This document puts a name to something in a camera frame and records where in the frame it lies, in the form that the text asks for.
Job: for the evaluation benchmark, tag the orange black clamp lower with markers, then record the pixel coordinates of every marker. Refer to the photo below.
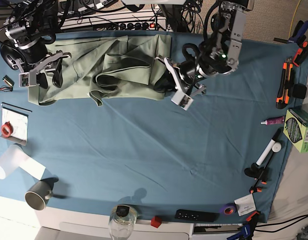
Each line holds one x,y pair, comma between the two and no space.
260,174

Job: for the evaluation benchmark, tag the white power strip red switch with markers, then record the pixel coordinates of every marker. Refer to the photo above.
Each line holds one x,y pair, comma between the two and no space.
129,26

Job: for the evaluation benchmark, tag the red tape roll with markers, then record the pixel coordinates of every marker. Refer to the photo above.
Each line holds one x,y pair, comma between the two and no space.
6,129

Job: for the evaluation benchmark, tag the grey ceramic mug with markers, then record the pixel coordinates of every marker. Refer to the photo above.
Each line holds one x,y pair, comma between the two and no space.
38,196

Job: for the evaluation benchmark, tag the orange black clamp upper right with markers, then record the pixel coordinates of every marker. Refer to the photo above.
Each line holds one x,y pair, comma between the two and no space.
301,54

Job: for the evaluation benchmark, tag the red cube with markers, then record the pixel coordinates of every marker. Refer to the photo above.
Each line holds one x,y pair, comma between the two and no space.
156,222

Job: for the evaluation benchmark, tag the blue black clamp upper right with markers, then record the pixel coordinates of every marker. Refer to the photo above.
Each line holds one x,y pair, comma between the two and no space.
298,35

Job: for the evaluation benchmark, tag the light green T-shirt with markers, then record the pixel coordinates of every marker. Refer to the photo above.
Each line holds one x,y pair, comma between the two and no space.
106,68

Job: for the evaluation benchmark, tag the blue table cloth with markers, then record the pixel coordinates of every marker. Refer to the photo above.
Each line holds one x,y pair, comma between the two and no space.
153,154

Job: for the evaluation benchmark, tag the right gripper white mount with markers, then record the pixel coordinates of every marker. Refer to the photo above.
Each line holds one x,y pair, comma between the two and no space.
32,76

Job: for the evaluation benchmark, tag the orange black utility knife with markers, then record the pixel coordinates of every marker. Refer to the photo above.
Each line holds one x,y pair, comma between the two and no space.
283,94

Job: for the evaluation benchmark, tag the white round cap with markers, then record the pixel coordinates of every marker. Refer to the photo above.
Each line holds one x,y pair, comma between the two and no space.
276,147

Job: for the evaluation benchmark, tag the orange clamp near card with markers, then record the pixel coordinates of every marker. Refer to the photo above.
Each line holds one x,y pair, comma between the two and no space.
254,215

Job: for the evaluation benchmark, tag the purple glue tube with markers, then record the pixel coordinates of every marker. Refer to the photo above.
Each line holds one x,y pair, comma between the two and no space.
273,121

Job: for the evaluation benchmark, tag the white black marker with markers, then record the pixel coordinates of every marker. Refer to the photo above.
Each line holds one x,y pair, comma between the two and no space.
267,150

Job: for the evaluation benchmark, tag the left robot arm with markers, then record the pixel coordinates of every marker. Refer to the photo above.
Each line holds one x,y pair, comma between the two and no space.
217,54

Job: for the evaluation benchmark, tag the black computer mouse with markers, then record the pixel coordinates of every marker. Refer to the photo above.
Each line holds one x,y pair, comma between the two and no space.
10,55

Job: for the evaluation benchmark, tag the green cardboard box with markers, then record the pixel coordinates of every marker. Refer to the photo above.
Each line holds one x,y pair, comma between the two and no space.
296,128

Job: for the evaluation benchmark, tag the purple tape roll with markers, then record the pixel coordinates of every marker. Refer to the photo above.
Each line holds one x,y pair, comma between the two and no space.
228,209

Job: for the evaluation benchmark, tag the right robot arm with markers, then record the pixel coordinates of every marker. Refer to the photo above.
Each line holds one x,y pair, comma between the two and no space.
30,28

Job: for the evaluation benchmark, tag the clear glass jar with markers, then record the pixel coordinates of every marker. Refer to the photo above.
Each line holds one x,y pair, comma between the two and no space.
122,220

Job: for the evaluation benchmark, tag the small black battery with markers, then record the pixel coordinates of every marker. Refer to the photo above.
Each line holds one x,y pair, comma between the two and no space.
8,81

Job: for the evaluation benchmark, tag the orange black clamp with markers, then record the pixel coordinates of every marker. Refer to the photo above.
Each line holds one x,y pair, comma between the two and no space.
260,174
301,54

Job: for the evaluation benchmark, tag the black square pad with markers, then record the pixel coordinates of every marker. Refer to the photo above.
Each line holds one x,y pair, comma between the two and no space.
299,91

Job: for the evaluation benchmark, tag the white paper card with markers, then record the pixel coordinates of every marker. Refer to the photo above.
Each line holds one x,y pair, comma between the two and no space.
245,205

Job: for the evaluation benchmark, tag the white notepad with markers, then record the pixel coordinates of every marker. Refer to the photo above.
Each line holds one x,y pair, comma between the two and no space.
18,117

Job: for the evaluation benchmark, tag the black remote control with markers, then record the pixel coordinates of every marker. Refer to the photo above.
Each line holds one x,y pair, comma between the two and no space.
198,216

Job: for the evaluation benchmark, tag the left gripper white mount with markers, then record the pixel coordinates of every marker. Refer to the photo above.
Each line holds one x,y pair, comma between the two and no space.
181,80

